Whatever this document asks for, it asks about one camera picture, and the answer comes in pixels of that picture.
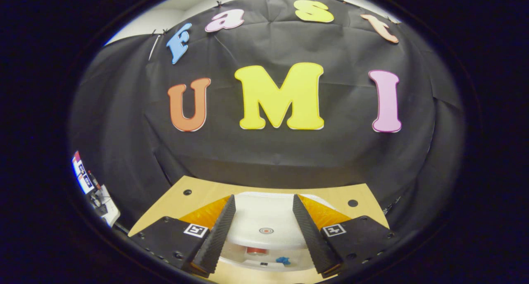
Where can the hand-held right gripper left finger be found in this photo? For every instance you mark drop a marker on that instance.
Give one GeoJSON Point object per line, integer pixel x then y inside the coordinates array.
{"type": "Point", "coordinates": [217, 238]}

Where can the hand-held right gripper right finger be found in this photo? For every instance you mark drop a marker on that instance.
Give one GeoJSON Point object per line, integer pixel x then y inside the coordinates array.
{"type": "Point", "coordinates": [312, 238]}

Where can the blue paper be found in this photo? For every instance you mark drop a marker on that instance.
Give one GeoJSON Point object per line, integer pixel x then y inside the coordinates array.
{"type": "Point", "coordinates": [283, 260]}

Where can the red pop can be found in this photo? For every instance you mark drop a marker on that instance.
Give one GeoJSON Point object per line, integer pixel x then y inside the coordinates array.
{"type": "Point", "coordinates": [256, 250]}

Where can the white desktop garbage bin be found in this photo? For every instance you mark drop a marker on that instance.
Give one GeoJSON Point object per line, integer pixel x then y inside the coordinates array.
{"type": "Point", "coordinates": [264, 213]}

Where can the wooden desktop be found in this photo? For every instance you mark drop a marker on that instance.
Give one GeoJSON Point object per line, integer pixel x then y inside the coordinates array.
{"type": "Point", "coordinates": [198, 193]}

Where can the white electronic device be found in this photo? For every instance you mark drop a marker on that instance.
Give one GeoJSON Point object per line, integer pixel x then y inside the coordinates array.
{"type": "Point", "coordinates": [109, 211]}

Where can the black backdrop cloth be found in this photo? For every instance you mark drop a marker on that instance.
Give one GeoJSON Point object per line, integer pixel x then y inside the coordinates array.
{"type": "Point", "coordinates": [124, 151]}

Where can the computer monitor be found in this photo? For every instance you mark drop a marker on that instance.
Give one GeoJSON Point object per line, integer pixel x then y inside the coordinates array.
{"type": "Point", "coordinates": [82, 172]}

